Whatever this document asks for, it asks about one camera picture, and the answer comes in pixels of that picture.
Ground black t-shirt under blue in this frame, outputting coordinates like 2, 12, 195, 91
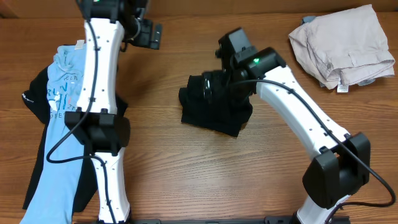
21, 67, 128, 212

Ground light blue t-shirt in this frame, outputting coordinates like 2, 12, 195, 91
21, 40, 86, 223

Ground white folded garment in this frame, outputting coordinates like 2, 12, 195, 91
289, 4, 396, 93

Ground blue garment under white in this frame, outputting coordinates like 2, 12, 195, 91
300, 16, 316, 25

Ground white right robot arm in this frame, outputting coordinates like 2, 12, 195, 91
203, 46, 370, 223

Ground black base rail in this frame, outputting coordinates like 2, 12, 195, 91
130, 215, 351, 224

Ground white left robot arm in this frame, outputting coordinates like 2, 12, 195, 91
65, 0, 162, 223

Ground black t-shirt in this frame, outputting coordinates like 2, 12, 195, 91
178, 75, 252, 137
21, 67, 128, 212

